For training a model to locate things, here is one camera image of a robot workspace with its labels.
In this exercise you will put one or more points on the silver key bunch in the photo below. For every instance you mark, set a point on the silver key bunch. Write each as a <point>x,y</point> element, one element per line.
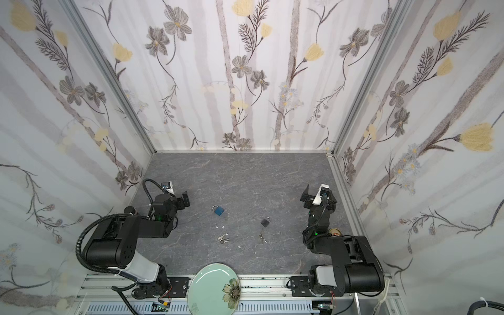
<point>223,239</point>

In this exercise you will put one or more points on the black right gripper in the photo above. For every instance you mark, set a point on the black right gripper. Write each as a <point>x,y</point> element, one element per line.
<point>312,199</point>

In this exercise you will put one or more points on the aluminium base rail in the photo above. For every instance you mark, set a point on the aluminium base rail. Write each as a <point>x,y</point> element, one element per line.
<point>250,294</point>

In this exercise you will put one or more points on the green floral plate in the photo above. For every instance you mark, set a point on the green floral plate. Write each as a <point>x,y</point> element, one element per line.
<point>215,289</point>

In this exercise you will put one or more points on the round tin can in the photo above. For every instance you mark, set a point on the round tin can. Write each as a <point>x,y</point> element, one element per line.
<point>335,232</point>

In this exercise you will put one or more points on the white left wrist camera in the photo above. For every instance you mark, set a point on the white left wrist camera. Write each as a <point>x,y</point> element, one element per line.
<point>167,188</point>

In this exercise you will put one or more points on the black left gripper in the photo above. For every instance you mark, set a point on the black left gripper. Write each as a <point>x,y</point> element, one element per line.
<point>183,199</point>

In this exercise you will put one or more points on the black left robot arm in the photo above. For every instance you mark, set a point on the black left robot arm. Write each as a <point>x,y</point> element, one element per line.
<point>108,245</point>

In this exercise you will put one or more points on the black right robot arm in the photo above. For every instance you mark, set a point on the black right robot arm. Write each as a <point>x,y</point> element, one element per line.
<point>354,267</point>

